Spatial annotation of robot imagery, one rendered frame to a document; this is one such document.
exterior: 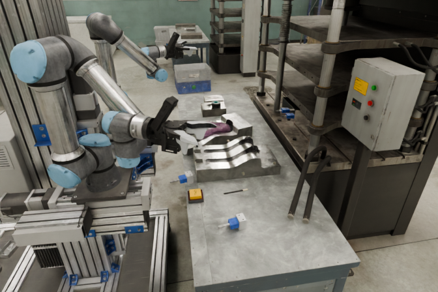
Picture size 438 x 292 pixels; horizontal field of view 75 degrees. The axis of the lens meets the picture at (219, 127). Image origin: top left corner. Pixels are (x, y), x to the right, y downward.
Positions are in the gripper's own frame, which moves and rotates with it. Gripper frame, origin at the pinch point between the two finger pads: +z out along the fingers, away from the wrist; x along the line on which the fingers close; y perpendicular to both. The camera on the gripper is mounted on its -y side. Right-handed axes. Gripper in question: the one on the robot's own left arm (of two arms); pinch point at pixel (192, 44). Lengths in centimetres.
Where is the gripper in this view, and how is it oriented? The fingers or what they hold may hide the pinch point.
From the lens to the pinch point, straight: 199.0
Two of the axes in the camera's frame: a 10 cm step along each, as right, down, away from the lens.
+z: 8.4, -2.5, 4.8
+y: -0.7, 8.2, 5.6
